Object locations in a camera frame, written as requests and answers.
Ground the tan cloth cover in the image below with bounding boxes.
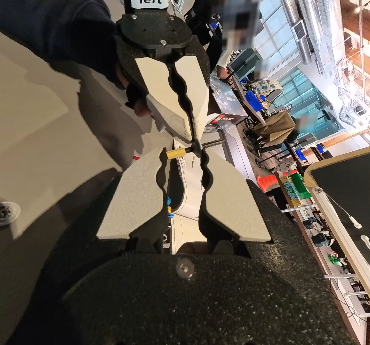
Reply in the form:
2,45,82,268
254,110,296,146

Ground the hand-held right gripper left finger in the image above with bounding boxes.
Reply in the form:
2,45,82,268
96,147,169,240

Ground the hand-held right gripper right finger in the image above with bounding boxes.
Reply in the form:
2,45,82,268
199,149,273,242

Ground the white panel bracket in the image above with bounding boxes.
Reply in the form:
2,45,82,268
314,187,370,290

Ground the silver ventilation duct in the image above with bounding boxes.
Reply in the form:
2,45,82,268
293,0,333,80
273,0,313,65

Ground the yellow lego axle connector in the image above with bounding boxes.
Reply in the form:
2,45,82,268
166,147,187,160

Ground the black lego axle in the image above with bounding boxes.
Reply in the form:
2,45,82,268
184,140,225,152

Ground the lego instruction booklet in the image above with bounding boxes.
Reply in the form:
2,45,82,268
168,148,209,222

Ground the black panel with wooden rim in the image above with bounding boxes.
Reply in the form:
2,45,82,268
304,147,370,290

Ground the black lego set box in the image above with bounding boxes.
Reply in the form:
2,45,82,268
203,75,250,133

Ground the person's left forearm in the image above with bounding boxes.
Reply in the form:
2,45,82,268
0,0,128,91

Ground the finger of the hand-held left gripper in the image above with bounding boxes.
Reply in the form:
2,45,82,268
173,55,210,143
135,57,193,145

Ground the green colourful toy box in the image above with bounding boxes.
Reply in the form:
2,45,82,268
277,169,313,207

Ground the blue plastic bin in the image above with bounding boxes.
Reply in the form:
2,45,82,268
245,90,263,111

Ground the person's left hand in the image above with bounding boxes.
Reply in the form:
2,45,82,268
115,62,154,118

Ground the partly built lego model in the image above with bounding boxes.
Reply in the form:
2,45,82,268
132,155,174,250

